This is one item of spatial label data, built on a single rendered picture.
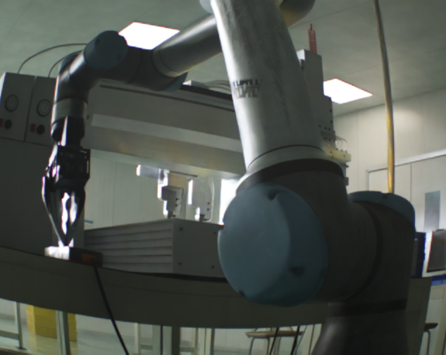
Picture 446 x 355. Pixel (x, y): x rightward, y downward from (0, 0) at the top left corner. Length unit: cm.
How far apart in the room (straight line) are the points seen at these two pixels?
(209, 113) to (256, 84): 104
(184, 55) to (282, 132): 47
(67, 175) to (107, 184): 821
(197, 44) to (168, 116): 62
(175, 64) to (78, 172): 24
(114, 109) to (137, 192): 791
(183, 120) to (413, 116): 503
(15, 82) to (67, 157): 50
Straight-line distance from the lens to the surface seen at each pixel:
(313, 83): 188
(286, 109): 71
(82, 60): 118
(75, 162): 115
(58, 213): 115
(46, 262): 103
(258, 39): 76
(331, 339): 75
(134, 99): 167
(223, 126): 178
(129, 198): 947
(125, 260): 134
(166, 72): 119
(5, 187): 156
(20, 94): 161
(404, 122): 669
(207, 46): 110
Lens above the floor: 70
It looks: 11 degrees up
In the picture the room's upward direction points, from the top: 3 degrees clockwise
